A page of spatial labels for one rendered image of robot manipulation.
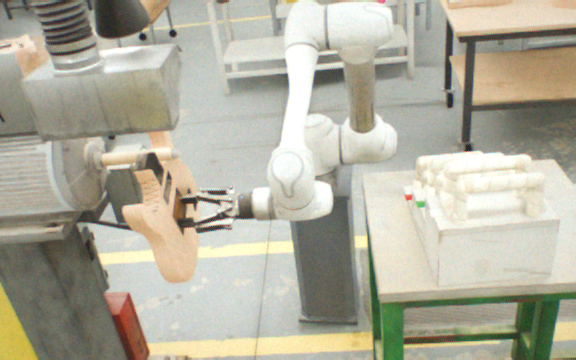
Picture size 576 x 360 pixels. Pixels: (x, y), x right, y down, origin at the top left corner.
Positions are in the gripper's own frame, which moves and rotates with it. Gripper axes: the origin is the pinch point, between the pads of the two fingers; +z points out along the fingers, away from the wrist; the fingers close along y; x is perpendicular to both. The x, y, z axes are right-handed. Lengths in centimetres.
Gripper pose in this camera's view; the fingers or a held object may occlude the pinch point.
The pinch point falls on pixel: (181, 211)
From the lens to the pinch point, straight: 154.1
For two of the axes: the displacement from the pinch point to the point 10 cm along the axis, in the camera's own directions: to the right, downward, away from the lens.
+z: -9.9, 0.9, 1.0
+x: -1.3, -6.3, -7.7
